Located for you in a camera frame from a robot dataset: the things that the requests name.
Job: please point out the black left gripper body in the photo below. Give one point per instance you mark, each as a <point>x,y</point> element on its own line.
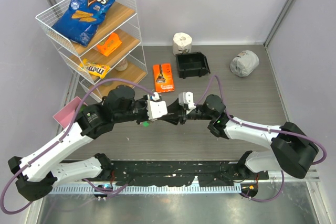
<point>141,120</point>

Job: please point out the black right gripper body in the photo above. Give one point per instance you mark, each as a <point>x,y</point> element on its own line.
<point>183,116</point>

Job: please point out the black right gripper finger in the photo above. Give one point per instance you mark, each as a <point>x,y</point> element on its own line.
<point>175,108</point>
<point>173,119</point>

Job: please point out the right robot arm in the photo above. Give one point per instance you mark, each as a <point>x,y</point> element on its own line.
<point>287,147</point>

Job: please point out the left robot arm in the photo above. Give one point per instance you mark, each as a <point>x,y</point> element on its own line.
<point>40,172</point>

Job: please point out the orange Gillette razor box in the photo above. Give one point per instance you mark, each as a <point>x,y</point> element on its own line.
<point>163,78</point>

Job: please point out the black plastic bin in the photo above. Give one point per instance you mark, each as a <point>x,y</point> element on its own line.
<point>193,64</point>

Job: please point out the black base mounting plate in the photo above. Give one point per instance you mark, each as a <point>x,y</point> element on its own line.
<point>177,173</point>

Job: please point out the yellow M&M candy bag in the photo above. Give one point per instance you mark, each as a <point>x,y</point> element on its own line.
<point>94,68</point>

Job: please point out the white toilet paper roll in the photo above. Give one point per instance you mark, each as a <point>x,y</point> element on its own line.
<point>182,43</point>

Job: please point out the pink box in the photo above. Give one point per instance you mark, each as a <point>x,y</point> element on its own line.
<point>64,116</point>

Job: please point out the grey wrapped bundle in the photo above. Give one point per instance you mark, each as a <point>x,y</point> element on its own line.
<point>244,63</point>

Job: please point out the orange snack pouch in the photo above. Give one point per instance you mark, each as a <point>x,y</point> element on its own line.
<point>108,45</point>

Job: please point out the blue Doritos chip bag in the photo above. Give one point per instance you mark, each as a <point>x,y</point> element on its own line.
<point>81,20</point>

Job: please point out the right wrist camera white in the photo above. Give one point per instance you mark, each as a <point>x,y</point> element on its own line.
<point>186,100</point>

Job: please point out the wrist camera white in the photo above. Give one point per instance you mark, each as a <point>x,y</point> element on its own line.
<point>186,100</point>
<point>156,107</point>

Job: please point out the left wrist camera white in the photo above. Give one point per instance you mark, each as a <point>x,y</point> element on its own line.
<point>156,107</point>

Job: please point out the white wire shelf rack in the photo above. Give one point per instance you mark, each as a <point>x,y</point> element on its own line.
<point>122,19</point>

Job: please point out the white slotted cable duct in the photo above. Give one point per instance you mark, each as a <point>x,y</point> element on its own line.
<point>194,188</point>

